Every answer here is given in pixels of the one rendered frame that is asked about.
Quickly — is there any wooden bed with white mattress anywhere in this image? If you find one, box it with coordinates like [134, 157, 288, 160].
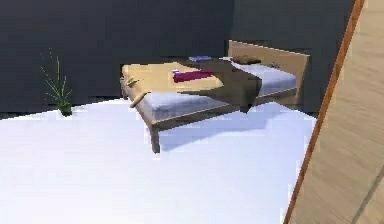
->
[119, 39, 311, 154]

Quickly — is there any brown pillow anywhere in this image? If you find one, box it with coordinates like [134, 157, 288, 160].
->
[231, 55, 262, 66]

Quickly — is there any magenta book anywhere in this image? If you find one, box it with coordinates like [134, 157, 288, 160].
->
[171, 69, 214, 84]

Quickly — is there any light wooden door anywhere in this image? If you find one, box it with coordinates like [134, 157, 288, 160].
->
[283, 0, 384, 224]

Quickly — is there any green house plant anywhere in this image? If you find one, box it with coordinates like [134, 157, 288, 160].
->
[39, 49, 74, 118]

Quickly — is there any tan blanket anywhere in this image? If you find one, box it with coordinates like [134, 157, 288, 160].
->
[120, 59, 263, 114]

